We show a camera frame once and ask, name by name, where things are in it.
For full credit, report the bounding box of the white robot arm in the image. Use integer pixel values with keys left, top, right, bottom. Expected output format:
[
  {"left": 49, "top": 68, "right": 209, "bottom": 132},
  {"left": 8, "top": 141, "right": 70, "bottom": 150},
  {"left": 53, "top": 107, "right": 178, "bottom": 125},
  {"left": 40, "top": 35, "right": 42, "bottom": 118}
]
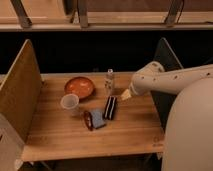
[{"left": 121, "top": 61, "right": 213, "bottom": 171}]

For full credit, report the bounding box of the left wooden side panel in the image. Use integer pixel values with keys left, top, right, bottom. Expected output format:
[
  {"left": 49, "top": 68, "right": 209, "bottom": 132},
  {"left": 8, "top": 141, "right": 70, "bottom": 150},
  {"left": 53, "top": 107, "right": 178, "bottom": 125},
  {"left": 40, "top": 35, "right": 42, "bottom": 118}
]
[{"left": 0, "top": 39, "right": 42, "bottom": 143}]

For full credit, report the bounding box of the orange bowl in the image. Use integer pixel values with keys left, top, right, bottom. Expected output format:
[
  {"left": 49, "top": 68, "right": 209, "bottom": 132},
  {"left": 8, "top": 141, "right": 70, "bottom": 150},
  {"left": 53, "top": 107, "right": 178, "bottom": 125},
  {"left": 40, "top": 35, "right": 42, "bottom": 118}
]
[{"left": 64, "top": 77, "right": 95, "bottom": 100}]

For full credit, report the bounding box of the right dark side panel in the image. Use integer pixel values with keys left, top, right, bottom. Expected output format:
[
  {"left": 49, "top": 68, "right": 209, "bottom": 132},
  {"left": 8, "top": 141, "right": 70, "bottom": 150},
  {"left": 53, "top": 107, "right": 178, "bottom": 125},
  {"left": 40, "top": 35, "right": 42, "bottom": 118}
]
[{"left": 151, "top": 37, "right": 183, "bottom": 129}]

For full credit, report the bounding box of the wooden shelf with metal legs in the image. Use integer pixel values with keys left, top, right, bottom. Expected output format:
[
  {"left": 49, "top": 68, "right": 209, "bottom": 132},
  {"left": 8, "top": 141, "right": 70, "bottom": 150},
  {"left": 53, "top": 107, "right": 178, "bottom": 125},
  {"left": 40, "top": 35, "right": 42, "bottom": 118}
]
[{"left": 0, "top": 0, "right": 213, "bottom": 32}]

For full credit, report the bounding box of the small clear bottle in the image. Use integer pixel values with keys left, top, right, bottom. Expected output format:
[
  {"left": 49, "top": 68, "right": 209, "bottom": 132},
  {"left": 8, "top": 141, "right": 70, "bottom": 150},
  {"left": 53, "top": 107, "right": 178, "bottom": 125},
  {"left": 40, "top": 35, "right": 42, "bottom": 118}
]
[{"left": 105, "top": 69, "right": 114, "bottom": 95}]

